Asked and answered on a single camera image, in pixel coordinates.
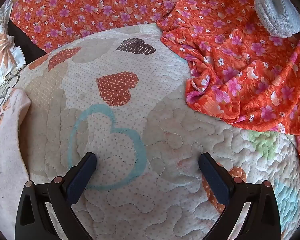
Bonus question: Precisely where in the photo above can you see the grey fluffy towel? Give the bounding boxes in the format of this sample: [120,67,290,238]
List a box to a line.
[254,0,300,38]

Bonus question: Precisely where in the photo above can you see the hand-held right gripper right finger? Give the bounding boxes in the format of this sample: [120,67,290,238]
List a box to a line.
[198,152,282,240]

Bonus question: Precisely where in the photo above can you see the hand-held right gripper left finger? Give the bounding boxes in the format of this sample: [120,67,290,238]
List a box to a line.
[15,152,98,240]

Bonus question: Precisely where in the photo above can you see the dark cloth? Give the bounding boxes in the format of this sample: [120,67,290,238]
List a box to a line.
[9,21,47,60]

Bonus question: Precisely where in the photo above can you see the quilted heart pattern blanket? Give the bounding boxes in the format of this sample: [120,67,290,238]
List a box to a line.
[0,24,300,240]

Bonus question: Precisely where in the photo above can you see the white garment with grey band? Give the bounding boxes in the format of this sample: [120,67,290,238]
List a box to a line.
[0,88,32,238]

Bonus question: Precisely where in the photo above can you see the white floral pillow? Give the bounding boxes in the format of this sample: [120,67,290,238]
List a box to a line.
[0,0,28,143]

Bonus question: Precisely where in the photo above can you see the crumpled orange floral garment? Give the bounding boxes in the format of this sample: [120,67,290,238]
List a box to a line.
[157,0,300,178]

